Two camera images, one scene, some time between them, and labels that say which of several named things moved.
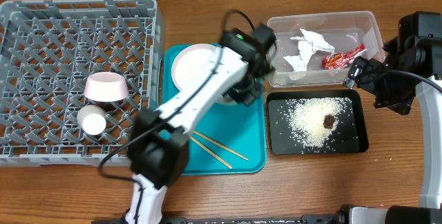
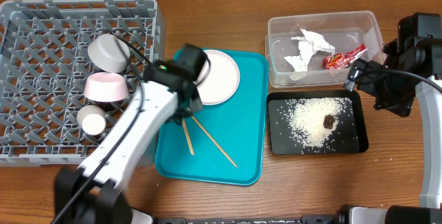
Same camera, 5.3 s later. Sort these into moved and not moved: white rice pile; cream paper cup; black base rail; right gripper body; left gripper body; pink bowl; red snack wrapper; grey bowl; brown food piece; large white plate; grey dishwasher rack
Moved: large white plate; left gripper body; grey bowl
Not moved: brown food piece; cream paper cup; pink bowl; black base rail; red snack wrapper; white rice pile; right gripper body; grey dishwasher rack
